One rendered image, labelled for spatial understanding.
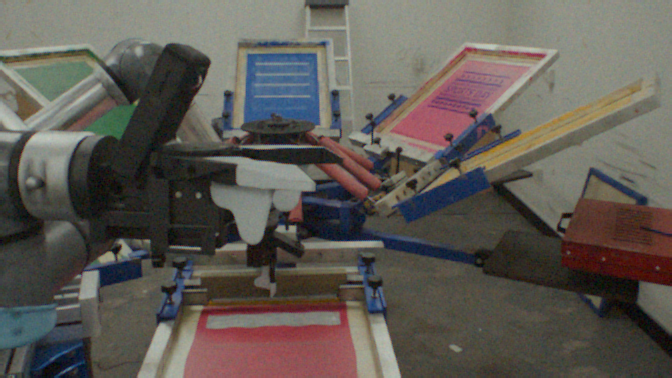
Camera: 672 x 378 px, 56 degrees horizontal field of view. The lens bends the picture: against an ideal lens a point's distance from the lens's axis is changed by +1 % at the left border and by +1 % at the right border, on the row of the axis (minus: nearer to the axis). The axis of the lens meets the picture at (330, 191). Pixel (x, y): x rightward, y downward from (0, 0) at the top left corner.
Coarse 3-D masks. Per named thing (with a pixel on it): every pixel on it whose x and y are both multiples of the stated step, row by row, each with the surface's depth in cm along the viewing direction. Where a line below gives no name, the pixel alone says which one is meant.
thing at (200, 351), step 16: (256, 304) 178; (272, 304) 178; (208, 336) 161; (224, 336) 161; (240, 336) 161; (256, 336) 161; (272, 336) 161; (192, 352) 154; (208, 352) 154; (192, 368) 148
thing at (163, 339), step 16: (352, 272) 191; (176, 320) 164; (368, 320) 166; (384, 320) 162; (160, 336) 155; (384, 336) 155; (160, 352) 148; (384, 352) 148; (144, 368) 142; (160, 368) 145; (384, 368) 142
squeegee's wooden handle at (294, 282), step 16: (208, 272) 174; (224, 272) 174; (240, 272) 174; (256, 272) 174; (288, 272) 174; (304, 272) 174; (320, 272) 174; (336, 272) 174; (208, 288) 173; (224, 288) 173; (240, 288) 173; (256, 288) 174; (288, 288) 174; (304, 288) 174; (320, 288) 175; (336, 288) 175
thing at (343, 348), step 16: (288, 304) 178; (304, 304) 178; (320, 304) 178; (336, 304) 178; (288, 336) 161; (304, 336) 161; (320, 336) 161; (336, 336) 161; (336, 352) 154; (352, 352) 154; (336, 368) 148; (352, 368) 148
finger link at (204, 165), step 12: (168, 156) 46; (180, 156) 46; (192, 156) 46; (204, 156) 46; (180, 168) 45; (192, 168) 45; (204, 168) 44; (216, 168) 43; (228, 168) 43; (216, 180) 44; (228, 180) 43
